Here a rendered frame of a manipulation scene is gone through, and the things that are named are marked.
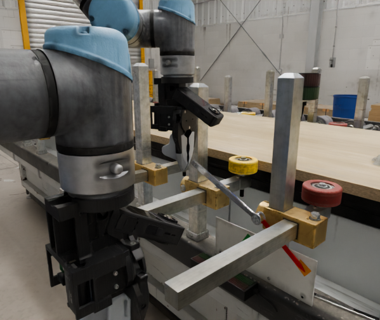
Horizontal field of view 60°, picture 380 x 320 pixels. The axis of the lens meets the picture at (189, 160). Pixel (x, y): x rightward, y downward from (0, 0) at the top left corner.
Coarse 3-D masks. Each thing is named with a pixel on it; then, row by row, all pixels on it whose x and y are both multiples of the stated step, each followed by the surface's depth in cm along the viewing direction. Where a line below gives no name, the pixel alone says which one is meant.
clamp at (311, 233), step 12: (264, 204) 70; (276, 216) 66; (288, 216) 64; (300, 216) 64; (264, 228) 69; (300, 228) 62; (312, 228) 60; (324, 228) 63; (300, 240) 63; (312, 240) 61; (324, 240) 64
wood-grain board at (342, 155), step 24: (240, 120) 164; (264, 120) 164; (216, 144) 111; (240, 144) 111; (264, 144) 111; (312, 144) 111; (336, 144) 111; (360, 144) 111; (264, 168) 91; (312, 168) 84; (336, 168) 84; (360, 168) 84; (360, 192) 72
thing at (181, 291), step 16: (320, 208) 70; (288, 224) 62; (256, 240) 57; (272, 240) 57; (288, 240) 61; (224, 256) 52; (240, 256) 52; (256, 256) 55; (192, 272) 48; (208, 272) 48; (224, 272) 50; (176, 288) 44; (192, 288) 45; (208, 288) 48; (176, 304) 44
